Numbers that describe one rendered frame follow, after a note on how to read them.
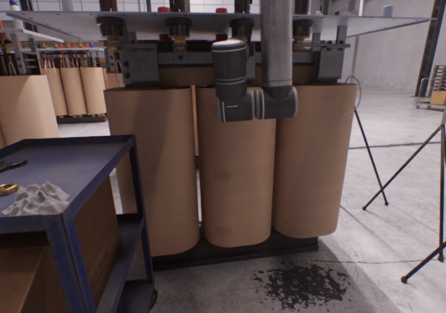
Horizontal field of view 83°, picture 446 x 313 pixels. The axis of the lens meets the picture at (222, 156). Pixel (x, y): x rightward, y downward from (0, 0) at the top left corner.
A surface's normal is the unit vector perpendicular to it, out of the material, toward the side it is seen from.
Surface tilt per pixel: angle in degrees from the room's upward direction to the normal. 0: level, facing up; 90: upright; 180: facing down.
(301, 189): 90
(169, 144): 90
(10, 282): 26
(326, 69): 90
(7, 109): 90
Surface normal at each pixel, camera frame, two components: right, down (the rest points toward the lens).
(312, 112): -0.08, 0.32
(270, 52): -0.51, 0.32
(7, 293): 0.04, -0.71
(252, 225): 0.16, 0.31
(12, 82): 0.53, 0.26
